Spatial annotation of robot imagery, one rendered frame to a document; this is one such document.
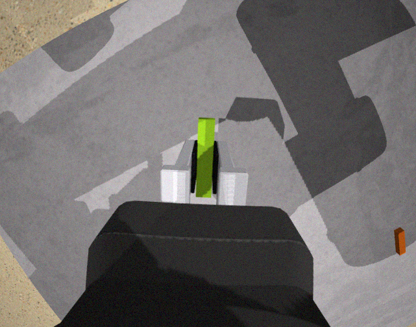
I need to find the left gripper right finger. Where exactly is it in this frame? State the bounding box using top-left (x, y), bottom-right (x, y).
top-left (212, 141), bottom-right (249, 206)

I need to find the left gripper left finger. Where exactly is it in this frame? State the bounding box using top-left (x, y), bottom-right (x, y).
top-left (160, 139), bottom-right (198, 204)

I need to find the orange rod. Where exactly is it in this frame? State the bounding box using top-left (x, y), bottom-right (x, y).
top-left (394, 227), bottom-right (406, 255)

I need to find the lime green rod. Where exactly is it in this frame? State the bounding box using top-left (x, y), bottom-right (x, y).
top-left (196, 117), bottom-right (215, 198)

